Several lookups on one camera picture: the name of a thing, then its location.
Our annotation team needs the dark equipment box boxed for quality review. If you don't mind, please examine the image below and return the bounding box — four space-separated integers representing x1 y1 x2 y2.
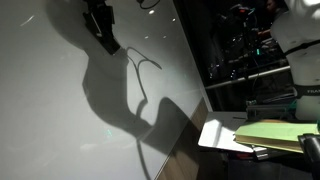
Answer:
245 99 298 120

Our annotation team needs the green book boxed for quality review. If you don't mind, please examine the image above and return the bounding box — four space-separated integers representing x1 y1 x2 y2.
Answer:
234 119 320 154

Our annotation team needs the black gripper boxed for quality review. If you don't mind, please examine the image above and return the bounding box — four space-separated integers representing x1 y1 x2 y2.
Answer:
83 0 117 39

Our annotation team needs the metal railing bar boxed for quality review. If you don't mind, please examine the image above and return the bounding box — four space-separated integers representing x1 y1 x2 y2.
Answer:
203 64 292 91

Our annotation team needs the large white whiteboard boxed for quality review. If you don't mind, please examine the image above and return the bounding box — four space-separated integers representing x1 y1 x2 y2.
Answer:
0 0 205 180

